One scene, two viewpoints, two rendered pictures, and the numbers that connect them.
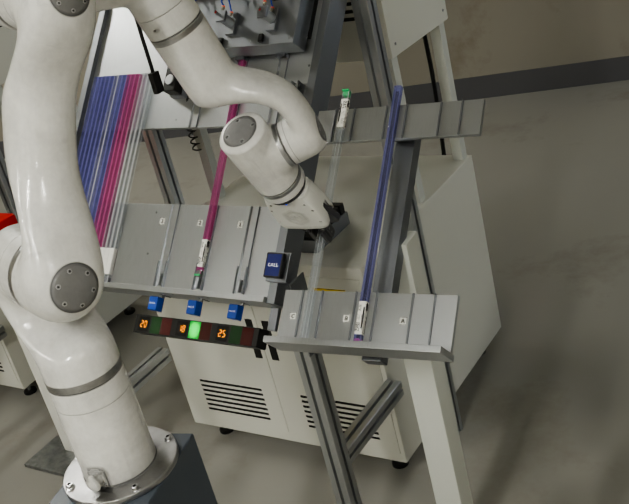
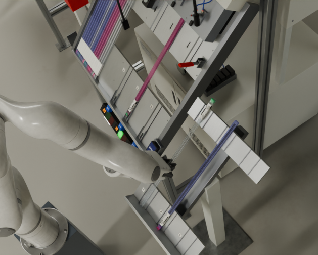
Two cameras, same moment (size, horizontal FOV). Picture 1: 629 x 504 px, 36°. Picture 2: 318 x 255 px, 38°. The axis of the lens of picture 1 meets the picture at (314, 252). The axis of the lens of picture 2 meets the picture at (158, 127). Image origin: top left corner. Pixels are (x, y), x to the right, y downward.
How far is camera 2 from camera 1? 138 cm
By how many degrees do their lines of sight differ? 43
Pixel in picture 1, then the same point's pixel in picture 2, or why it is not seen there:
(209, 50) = (89, 153)
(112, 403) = (31, 237)
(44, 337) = not seen: hidden behind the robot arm
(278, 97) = (127, 173)
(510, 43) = not seen: outside the picture
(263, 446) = not seen: hidden behind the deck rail
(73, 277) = (1, 232)
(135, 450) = (44, 243)
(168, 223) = (125, 74)
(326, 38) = (227, 42)
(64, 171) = (0, 195)
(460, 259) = (299, 99)
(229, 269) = (140, 123)
